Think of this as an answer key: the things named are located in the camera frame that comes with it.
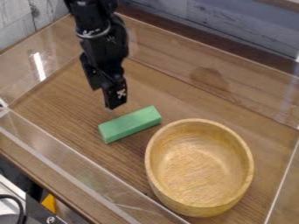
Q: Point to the clear acrylic enclosure walls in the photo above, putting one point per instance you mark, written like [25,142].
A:
[190,80]

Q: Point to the brown wooden bowl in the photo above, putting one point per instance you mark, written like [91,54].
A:
[199,167]

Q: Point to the green rectangular block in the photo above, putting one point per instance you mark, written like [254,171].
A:
[130,124]

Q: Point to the yellow and black device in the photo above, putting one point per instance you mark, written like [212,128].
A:
[44,212]

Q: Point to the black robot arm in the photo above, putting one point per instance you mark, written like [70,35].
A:
[98,10]

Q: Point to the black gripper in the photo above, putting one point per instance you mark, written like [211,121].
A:
[103,40]

